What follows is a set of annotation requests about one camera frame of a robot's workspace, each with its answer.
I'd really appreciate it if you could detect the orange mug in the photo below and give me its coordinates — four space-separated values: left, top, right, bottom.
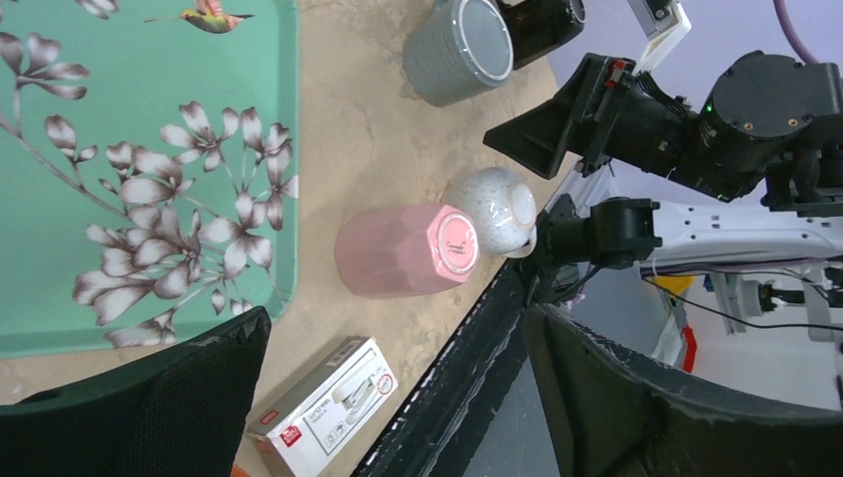
230 465 251 477

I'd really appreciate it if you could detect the grey ribbed mug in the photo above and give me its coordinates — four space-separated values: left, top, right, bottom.
403 0 514 107

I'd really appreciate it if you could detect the green floral tray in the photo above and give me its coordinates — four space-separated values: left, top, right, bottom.
1 1 299 358

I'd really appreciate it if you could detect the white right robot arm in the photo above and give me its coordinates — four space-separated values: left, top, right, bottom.
483 51 842 217

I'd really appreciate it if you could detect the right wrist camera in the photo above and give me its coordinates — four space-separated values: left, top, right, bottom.
627 0 692 75

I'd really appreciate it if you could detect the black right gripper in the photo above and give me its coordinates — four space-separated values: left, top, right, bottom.
483 54 698 179

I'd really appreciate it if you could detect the small white cardboard box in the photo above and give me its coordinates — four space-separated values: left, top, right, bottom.
246 336 399 476

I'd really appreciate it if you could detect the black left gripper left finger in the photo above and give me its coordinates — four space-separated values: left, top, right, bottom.
1 306 271 476

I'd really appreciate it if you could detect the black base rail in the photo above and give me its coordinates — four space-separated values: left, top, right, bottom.
353 260 559 476

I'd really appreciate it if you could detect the pink faceted mug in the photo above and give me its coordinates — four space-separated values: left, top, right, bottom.
334 203 480 298

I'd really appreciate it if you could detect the black mug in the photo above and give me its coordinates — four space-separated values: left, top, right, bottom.
495 0 587 70

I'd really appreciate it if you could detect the white speckled mug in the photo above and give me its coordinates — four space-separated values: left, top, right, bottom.
442 167 538 258

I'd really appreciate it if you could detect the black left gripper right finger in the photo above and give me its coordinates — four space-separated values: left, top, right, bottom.
525 304 842 476

